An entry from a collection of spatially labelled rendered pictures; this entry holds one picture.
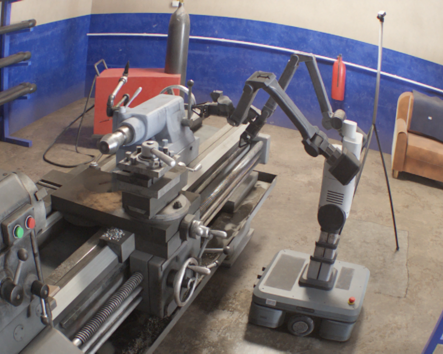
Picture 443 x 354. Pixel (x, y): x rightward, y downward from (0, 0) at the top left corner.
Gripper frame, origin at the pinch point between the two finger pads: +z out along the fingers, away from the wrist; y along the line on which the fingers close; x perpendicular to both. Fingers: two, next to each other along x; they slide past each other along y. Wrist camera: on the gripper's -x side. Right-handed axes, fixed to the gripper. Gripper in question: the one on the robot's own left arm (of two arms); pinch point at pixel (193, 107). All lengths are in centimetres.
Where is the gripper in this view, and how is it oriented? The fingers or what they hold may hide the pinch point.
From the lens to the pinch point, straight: 258.5
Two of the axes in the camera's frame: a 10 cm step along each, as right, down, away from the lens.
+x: -0.7, 9.0, 4.3
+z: -9.3, -2.1, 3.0
